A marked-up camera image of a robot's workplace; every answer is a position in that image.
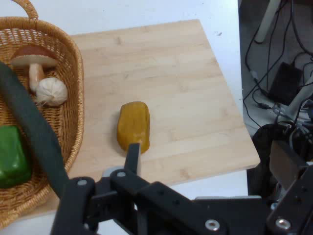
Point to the brown yellow potato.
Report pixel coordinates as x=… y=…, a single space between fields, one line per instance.
x=133 y=122

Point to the black power adapter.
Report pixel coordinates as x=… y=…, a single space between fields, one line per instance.
x=284 y=83

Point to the brown cap toy mushroom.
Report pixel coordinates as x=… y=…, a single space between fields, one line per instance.
x=34 y=57

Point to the dark green cucumber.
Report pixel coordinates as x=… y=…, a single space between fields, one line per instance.
x=31 y=117

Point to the green bell pepper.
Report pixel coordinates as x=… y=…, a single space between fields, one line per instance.
x=12 y=156

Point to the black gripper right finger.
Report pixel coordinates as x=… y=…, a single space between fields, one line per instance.
x=296 y=210

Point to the white garlic bulb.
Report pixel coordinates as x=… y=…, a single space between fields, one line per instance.
x=52 y=91

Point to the white table leg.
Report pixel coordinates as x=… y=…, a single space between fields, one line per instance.
x=267 y=19

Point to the light wooden cutting board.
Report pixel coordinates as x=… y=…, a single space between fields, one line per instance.
x=176 y=98

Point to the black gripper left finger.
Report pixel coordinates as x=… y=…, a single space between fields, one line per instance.
x=127 y=195

